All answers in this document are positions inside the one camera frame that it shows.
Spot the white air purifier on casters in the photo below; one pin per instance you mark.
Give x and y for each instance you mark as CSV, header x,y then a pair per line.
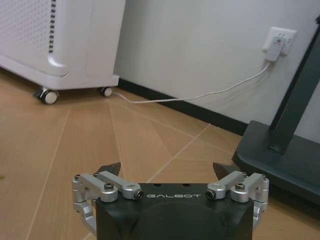
x,y
57,42

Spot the white power plug adapter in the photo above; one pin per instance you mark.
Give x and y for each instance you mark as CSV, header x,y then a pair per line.
x,y
274,48

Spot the black floor stand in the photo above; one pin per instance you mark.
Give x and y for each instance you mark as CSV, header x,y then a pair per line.
x,y
282,140

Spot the white wall socket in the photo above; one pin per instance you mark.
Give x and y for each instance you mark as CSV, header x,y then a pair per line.
x,y
279,40

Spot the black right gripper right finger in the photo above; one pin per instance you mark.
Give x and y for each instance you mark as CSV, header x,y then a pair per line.
x,y
240,185

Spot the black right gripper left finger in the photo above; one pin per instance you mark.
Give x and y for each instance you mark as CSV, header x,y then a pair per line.
x,y
100,183

